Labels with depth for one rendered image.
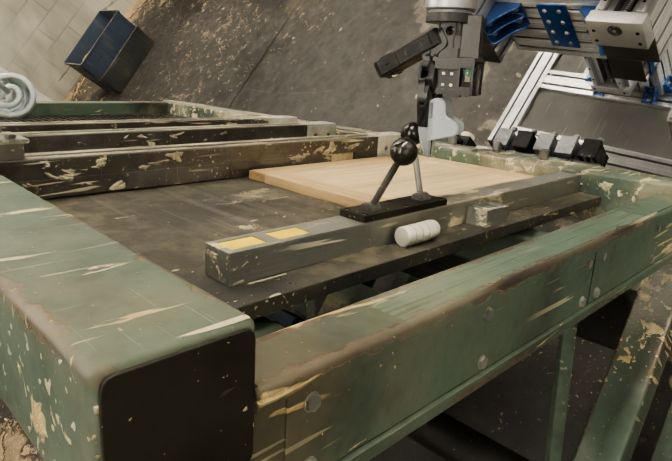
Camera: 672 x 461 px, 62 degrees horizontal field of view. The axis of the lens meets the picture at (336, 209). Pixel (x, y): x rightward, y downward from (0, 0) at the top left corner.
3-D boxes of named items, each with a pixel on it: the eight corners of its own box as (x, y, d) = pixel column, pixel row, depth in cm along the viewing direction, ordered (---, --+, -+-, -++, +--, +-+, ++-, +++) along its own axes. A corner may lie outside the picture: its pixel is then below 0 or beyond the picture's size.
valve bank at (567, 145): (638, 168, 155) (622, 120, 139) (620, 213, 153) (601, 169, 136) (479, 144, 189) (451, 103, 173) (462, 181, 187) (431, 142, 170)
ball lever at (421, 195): (438, 203, 90) (427, 119, 89) (424, 206, 87) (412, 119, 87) (419, 204, 93) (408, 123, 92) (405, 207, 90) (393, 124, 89)
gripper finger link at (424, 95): (424, 128, 83) (430, 66, 81) (414, 127, 84) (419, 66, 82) (433, 126, 87) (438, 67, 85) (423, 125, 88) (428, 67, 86)
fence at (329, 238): (578, 192, 129) (581, 175, 128) (228, 287, 63) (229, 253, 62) (557, 188, 132) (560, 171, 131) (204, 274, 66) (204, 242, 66)
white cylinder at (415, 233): (408, 249, 80) (441, 240, 86) (410, 229, 79) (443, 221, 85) (392, 244, 82) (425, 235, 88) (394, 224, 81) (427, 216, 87)
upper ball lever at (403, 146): (383, 221, 83) (428, 148, 75) (366, 225, 80) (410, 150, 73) (368, 203, 84) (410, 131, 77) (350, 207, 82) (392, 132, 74)
